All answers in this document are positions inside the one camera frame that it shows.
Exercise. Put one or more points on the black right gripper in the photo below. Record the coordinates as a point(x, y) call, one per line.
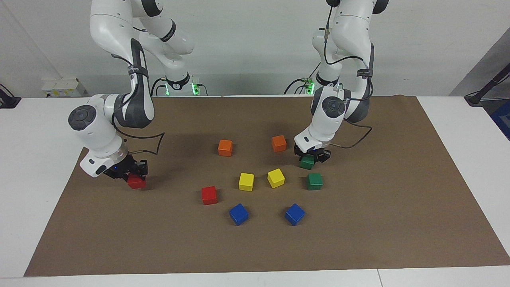
point(119, 169)

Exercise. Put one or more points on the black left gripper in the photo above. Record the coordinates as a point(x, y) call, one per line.
point(310, 152)

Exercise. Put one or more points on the green wooden cube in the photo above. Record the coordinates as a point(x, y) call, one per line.
point(307, 164)
point(314, 181)

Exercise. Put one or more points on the red wooden cube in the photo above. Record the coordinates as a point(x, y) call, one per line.
point(136, 182)
point(209, 195)

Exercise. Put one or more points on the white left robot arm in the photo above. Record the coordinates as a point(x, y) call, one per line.
point(350, 24)

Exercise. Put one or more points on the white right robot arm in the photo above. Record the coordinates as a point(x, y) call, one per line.
point(99, 131)

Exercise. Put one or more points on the orange wooden cube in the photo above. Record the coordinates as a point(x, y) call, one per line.
point(279, 144)
point(225, 148)

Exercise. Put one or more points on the yellow wooden cube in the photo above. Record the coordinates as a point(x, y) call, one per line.
point(246, 182)
point(276, 178)

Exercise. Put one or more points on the blue wooden cube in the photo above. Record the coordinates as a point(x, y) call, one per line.
point(238, 214)
point(295, 214)

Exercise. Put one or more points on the brown table mat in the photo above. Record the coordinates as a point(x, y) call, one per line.
point(358, 223)

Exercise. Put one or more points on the white cardboard box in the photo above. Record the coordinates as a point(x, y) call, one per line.
point(63, 87)

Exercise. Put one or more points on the black stand leg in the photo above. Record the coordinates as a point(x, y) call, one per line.
point(474, 98)

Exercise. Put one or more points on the blue box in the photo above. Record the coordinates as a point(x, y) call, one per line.
point(503, 119)

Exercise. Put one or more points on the black clamp mount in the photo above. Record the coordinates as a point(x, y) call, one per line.
point(8, 101)

